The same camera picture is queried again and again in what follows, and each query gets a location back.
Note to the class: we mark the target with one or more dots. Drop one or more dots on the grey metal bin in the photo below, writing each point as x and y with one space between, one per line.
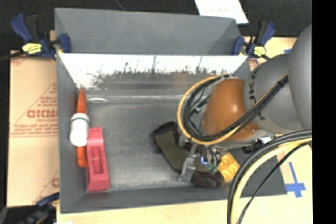
141 139

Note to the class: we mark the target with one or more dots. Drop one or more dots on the orange long pointed plastic piece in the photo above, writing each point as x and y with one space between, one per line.
81 102

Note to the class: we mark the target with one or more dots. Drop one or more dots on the brown cardboard board red print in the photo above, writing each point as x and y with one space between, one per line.
31 102

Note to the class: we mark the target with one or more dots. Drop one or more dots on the yellow toy brick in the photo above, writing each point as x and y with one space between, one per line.
229 167

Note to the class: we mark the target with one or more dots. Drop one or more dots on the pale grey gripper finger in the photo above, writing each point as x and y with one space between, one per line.
187 171

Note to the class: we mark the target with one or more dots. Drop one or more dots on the red-brown flat block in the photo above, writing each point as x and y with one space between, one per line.
206 180

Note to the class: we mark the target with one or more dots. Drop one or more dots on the black cylinder on white bracket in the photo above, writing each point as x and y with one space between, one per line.
249 149

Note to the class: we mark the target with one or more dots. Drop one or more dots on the dark green flat block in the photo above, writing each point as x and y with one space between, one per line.
168 143

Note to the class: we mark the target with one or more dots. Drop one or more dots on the pink plastic block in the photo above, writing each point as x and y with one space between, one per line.
97 162

